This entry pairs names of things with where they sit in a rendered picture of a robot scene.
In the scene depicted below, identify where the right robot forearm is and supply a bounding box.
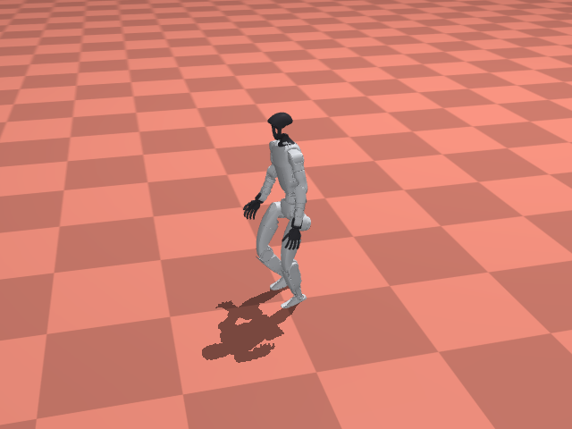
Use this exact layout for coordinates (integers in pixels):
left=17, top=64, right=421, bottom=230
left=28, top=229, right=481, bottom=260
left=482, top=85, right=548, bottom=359
left=258, top=168, right=276, bottom=202

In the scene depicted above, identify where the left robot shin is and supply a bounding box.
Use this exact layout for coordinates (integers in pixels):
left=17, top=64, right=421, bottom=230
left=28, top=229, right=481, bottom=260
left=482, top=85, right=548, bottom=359
left=282, top=262, right=303, bottom=300

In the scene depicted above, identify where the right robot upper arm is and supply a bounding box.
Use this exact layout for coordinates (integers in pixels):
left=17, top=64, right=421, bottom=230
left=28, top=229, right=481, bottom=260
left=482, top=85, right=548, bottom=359
left=267, top=140, right=277, bottom=178

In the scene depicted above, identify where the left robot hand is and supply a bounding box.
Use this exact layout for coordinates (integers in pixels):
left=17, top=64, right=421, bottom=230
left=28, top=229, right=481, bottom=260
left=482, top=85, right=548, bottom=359
left=282, top=218, right=302, bottom=249

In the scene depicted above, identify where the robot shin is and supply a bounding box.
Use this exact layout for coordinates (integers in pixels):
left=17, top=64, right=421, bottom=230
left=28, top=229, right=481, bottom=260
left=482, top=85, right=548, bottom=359
left=282, top=262, right=303, bottom=300
left=256, top=254, right=283, bottom=277

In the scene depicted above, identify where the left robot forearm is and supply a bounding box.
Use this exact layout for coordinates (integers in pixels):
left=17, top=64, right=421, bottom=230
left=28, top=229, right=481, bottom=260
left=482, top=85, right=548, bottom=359
left=294, top=186, right=307, bottom=227

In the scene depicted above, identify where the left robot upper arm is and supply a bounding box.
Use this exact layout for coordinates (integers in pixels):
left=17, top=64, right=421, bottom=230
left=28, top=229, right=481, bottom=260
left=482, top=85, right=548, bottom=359
left=288, top=149, right=307, bottom=193

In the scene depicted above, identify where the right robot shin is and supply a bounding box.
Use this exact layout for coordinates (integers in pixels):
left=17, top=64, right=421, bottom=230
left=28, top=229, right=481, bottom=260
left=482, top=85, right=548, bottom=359
left=256, top=254, right=283, bottom=277

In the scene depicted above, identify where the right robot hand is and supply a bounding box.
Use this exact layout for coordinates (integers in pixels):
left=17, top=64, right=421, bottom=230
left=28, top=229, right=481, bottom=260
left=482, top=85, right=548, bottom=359
left=243, top=192, right=264, bottom=220

